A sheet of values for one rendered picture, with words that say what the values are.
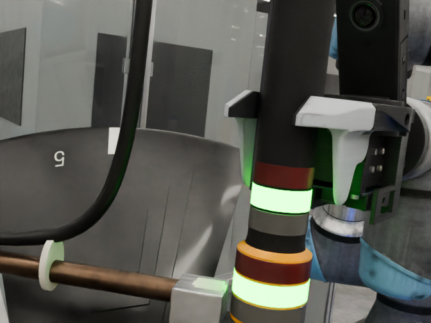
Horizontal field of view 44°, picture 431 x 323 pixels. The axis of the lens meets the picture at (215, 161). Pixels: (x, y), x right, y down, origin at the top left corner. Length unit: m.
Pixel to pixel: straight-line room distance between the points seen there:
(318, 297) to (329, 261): 0.83
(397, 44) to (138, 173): 0.22
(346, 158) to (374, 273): 0.27
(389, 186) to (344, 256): 0.59
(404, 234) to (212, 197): 0.20
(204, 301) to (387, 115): 0.15
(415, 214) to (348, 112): 0.27
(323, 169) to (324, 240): 0.60
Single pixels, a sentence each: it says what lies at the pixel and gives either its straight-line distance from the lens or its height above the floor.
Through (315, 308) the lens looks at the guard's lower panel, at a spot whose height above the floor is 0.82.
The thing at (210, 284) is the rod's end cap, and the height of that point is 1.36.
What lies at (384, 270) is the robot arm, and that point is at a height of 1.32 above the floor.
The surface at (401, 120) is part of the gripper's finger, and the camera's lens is 0.33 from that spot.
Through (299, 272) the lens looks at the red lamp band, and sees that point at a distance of 0.30.
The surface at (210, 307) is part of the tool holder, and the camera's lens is 0.31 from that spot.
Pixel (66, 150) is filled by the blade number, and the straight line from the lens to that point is 0.47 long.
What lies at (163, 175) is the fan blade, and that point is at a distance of 0.44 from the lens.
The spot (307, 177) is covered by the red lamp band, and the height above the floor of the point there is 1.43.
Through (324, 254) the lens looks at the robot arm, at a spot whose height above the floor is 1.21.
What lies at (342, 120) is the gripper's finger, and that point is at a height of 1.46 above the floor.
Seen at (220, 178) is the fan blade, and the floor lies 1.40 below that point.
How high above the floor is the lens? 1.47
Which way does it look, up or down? 7 degrees down
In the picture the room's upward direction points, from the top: 6 degrees clockwise
